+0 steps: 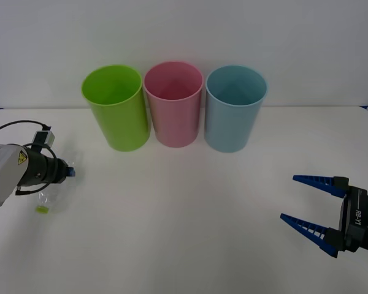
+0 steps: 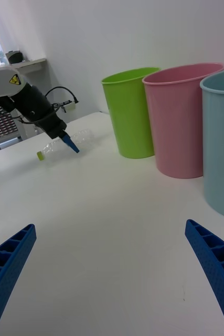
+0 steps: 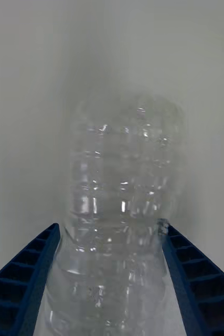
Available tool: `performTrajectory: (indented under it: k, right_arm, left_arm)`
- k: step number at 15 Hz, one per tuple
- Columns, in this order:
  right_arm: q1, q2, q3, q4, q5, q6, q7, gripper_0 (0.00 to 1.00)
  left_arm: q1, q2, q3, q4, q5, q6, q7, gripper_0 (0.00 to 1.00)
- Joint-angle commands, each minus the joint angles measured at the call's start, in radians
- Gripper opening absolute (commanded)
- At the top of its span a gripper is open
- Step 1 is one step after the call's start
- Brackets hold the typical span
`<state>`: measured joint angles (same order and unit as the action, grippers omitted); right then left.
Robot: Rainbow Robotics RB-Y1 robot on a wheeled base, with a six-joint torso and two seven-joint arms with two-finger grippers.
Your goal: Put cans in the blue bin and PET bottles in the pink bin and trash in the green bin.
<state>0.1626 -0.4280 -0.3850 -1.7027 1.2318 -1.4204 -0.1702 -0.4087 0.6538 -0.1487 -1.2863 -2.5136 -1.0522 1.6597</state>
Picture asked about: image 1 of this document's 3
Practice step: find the green plastic bin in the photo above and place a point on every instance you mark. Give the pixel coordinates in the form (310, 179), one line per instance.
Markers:
(119, 122)

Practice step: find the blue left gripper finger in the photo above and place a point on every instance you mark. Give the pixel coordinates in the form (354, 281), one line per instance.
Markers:
(72, 172)

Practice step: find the pale blue plastic bin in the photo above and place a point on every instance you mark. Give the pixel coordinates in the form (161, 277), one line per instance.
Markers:
(230, 125)

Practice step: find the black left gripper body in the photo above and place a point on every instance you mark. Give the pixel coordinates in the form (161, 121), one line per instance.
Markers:
(61, 171)

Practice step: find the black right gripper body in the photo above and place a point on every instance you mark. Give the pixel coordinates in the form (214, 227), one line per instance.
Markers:
(355, 217)

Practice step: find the pink plastic bin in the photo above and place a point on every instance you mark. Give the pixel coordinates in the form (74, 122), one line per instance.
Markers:
(176, 122)

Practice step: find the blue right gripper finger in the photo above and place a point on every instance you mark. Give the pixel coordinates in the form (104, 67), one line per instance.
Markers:
(316, 234)
(322, 183)

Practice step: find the clear plastic bottle green cap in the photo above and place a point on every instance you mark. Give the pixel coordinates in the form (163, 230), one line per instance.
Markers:
(60, 198)

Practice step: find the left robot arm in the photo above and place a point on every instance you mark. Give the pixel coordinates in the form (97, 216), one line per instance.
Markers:
(3, 171)

